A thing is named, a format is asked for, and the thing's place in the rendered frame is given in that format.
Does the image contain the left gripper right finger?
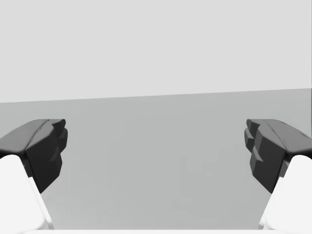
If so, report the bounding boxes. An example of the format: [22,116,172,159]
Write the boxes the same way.
[244,118,312,231]

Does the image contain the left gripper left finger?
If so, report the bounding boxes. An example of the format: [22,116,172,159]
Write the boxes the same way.
[0,118,69,231]

